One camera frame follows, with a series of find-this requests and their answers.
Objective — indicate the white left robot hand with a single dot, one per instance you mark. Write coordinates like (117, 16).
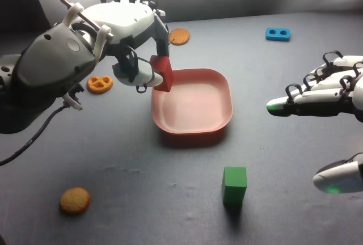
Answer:
(122, 21)

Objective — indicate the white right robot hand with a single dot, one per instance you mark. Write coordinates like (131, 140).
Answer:
(326, 97)

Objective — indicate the red cube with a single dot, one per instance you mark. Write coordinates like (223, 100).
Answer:
(164, 72)

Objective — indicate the green cube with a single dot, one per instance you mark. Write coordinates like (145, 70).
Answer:
(234, 188)

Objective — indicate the blue two-hole flat block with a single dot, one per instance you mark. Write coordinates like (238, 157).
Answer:
(278, 36)

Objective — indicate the pink plastic plate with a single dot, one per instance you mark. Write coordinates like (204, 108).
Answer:
(195, 106)

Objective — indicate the orange round cookie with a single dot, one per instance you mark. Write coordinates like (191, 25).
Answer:
(180, 37)

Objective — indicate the orange toy pretzel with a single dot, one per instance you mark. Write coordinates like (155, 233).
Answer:
(99, 84)

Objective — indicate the grey table cloth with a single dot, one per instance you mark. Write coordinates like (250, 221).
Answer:
(127, 148)

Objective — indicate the small tan round biscuit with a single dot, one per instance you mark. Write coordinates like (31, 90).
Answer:
(75, 201)

